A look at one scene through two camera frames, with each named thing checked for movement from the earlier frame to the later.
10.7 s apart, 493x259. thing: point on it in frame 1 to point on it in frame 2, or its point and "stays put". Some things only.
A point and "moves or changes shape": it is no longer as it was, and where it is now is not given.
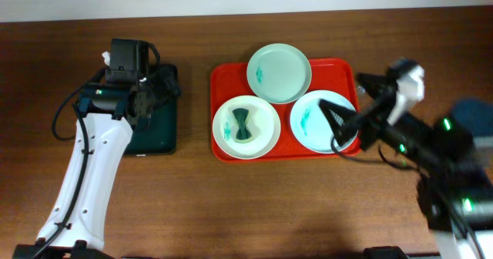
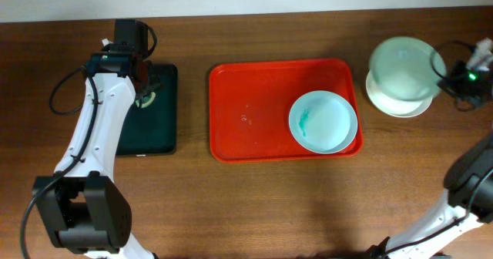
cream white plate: [263, 122] moves or changes shape
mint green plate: [279, 73] to [400, 68]
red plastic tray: [229, 80] stays put
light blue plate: [310, 126] stays put
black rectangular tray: [160, 136] stays put
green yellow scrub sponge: [243, 132] moves or changes shape
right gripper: [370, 112] to [463, 88]
